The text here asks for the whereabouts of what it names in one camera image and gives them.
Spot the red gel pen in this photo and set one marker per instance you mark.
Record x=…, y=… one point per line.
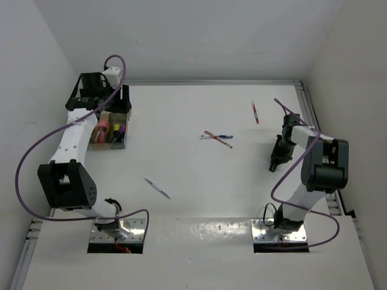
x=222, y=141

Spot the pink cap highlighter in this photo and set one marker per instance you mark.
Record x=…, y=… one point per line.
x=273, y=166

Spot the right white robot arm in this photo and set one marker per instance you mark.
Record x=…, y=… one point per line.
x=325, y=169

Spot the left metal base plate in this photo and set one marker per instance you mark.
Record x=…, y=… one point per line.
x=123, y=231

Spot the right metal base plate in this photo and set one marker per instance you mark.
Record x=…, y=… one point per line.
x=263, y=232

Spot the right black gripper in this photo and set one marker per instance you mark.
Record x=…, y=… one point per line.
x=283, y=157

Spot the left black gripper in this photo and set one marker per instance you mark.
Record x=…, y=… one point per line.
x=122, y=106

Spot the yellow cap highlighter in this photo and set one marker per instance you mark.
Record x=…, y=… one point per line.
x=116, y=132

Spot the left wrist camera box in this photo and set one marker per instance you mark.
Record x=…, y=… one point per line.
x=113, y=75

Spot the metal base plate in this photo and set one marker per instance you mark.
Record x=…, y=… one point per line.
x=263, y=232
x=123, y=231

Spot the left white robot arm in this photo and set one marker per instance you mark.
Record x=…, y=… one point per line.
x=98, y=115

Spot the clear compartment organizer tray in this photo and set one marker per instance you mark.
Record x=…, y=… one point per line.
x=112, y=118

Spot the blue gel pen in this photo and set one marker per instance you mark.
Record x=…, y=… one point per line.
x=217, y=136

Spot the aluminium table edge rail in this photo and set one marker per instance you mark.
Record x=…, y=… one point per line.
x=212, y=82

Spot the clear thin ballpoint pen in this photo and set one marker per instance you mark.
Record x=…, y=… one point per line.
x=157, y=188

